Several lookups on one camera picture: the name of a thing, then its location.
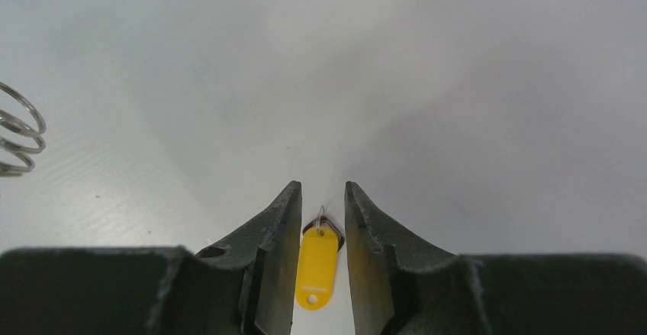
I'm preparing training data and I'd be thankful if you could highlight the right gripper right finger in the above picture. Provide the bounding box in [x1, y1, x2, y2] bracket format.
[345, 182, 646, 334]

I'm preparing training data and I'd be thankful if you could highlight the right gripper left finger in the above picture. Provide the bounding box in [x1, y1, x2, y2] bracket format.
[1, 181, 302, 334]

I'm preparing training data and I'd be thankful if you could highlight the key with yellow tag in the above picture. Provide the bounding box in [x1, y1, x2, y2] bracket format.
[295, 205, 346, 311]

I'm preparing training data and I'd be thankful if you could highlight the large keyring with yellow grip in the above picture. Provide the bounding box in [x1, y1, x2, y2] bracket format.
[1, 82, 47, 178]

